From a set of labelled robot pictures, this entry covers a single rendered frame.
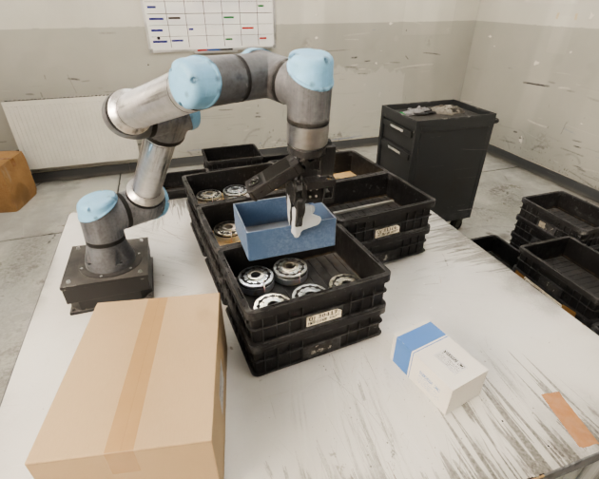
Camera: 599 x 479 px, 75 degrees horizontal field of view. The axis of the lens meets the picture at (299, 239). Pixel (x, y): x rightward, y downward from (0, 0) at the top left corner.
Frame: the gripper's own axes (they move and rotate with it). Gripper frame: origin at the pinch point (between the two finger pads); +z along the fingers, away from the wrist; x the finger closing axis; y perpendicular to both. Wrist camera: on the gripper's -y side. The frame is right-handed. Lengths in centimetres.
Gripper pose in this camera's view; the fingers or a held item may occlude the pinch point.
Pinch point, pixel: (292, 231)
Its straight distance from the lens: 84.0
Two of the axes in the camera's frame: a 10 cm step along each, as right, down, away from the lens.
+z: -0.4, 7.7, 6.3
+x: -2.8, -6.1, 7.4
